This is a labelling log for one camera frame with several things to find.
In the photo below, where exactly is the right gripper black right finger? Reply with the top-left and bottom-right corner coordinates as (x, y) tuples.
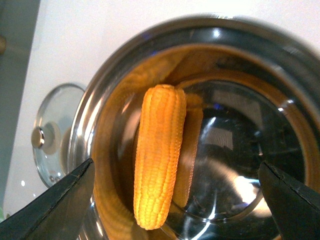
(258, 162), (320, 240)

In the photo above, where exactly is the white electric cooking pot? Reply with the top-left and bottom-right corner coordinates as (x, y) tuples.
(68, 16), (320, 240)

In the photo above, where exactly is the glass pot lid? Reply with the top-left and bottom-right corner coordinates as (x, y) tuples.
(31, 83), (84, 188)

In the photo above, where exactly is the yellow corn cob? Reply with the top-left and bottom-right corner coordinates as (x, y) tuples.
(133, 84), (187, 230)

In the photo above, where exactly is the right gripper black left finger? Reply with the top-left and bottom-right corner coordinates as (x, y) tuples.
(0, 158), (95, 240)

